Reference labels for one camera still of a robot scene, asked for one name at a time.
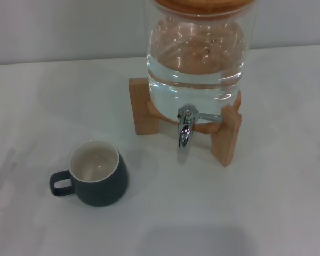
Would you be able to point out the chrome faucet with lever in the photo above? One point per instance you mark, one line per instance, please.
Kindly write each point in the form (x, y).
(186, 130)

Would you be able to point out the black ceramic cup white inside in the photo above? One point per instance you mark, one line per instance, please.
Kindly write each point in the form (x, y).
(101, 189)

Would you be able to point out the wooden dispenser stand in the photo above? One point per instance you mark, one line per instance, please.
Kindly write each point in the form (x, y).
(140, 106)

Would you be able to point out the glass water dispenser jar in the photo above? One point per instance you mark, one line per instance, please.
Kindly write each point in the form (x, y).
(194, 80)

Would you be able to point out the wooden jar lid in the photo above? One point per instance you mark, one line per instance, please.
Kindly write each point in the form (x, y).
(202, 6)

